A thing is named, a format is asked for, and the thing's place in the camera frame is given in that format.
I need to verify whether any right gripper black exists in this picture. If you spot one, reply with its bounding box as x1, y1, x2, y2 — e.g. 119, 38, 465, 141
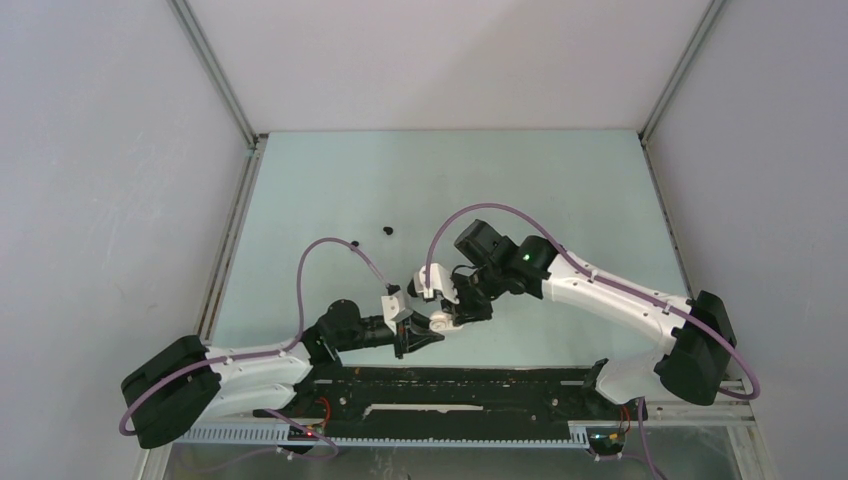
440, 263, 506, 327

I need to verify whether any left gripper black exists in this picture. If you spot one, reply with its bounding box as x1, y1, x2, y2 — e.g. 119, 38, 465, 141
334, 309, 443, 358

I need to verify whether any white charging case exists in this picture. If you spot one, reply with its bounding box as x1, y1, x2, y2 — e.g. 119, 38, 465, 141
429, 311, 463, 333

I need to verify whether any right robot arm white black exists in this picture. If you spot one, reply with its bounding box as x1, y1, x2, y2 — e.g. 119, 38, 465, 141
443, 220, 737, 418

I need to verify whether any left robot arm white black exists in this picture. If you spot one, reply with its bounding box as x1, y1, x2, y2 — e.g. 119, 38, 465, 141
119, 296, 453, 449

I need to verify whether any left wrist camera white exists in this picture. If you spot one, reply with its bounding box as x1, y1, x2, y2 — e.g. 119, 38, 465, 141
381, 290, 414, 328

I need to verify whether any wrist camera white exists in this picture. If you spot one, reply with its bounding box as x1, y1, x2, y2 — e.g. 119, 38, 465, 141
381, 290, 414, 328
412, 263, 459, 305

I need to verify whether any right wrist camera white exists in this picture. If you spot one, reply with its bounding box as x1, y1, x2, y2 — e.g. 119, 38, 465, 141
412, 263, 459, 305

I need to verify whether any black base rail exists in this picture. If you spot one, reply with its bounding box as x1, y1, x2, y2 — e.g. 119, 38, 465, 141
279, 366, 646, 435

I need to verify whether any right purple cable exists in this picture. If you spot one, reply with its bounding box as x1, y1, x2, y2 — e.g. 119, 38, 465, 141
423, 203, 762, 401

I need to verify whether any purple cable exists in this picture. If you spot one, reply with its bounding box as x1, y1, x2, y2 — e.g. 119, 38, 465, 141
423, 203, 762, 401
118, 237, 395, 437

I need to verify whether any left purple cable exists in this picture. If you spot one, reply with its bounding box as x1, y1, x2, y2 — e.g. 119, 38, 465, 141
118, 237, 395, 437

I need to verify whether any white slotted cable duct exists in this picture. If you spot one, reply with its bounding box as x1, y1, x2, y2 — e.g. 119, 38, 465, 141
175, 422, 589, 449

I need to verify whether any left aluminium frame post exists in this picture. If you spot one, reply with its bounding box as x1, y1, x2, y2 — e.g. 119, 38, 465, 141
167, 0, 259, 149

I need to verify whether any aluminium frame post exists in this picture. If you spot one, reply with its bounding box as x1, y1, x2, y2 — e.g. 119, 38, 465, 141
167, 0, 259, 149
639, 0, 730, 147

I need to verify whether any right aluminium frame post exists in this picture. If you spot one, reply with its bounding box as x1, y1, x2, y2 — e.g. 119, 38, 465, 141
639, 0, 730, 147

